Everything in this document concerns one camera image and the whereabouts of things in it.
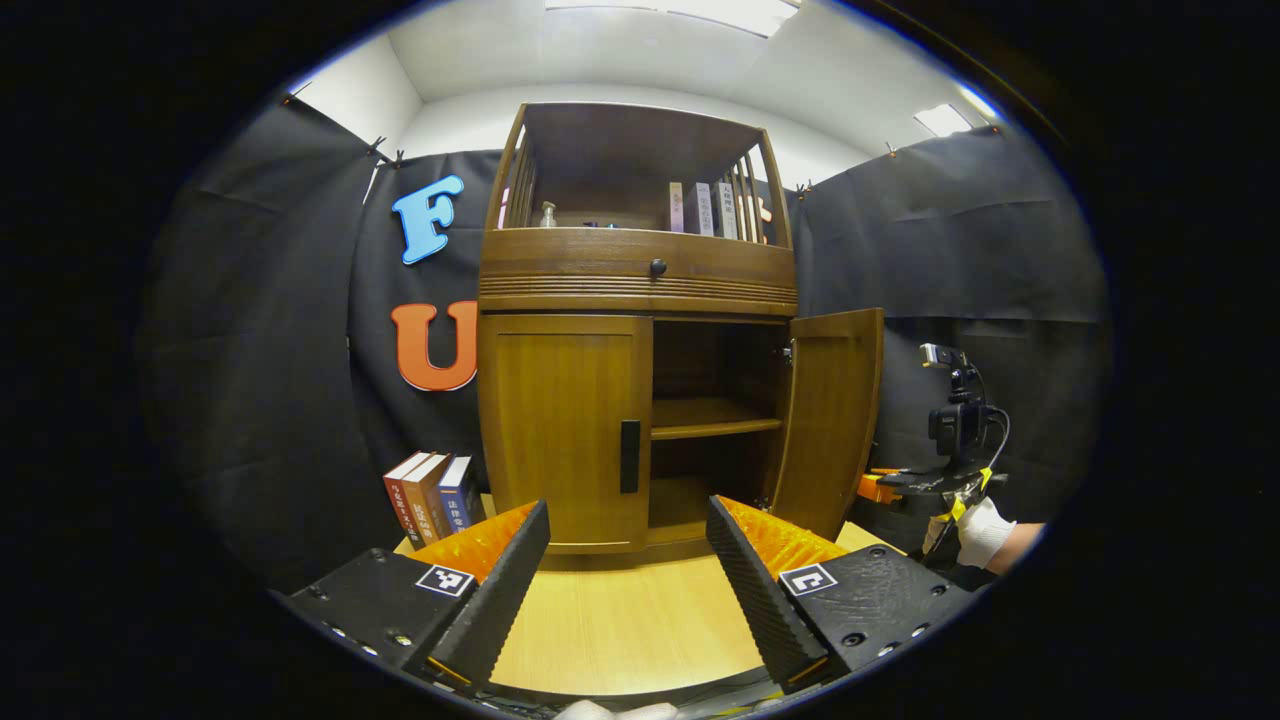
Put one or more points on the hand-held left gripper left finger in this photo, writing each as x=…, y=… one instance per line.
x=505, y=590

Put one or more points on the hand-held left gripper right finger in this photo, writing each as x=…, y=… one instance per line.
x=758, y=590

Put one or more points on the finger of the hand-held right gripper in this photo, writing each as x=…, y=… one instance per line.
x=878, y=488

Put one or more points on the wooden shoe cabinet door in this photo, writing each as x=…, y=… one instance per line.
x=555, y=430
x=830, y=420

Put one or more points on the wooden double-door shoe cabinet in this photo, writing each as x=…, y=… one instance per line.
x=620, y=290

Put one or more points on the wooden inner cabinet shelf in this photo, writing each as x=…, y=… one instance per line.
x=715, y=417

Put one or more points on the wooden cabinet drawer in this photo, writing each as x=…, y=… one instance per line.
x=580, y=260

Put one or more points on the dark red book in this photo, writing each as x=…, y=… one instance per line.
x=403, y=500

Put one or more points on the small ceiling light panel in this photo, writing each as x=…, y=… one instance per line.
x=942, y=120

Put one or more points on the upright grey book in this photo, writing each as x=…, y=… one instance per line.
x=699, y=210

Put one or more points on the upright pale book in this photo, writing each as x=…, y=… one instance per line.
x=676, y=208

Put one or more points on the clear pump bottle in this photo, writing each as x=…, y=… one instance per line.
x=548, y=216

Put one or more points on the large ceiling light panel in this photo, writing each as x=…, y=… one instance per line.
x=690, y=12

